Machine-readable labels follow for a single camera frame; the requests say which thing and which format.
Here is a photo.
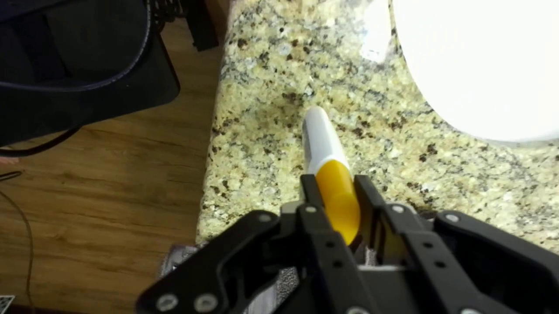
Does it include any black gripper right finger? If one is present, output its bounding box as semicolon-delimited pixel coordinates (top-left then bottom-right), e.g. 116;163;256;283
352;173;559;314

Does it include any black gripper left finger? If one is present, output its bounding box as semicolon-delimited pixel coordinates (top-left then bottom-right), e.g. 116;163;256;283
134;173;375;314

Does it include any white oval sink basin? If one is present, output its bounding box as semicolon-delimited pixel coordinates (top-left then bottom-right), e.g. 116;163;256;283
389;0;559;145

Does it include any black robot cart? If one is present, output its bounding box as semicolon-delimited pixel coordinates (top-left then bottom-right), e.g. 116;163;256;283
0;0;230;149

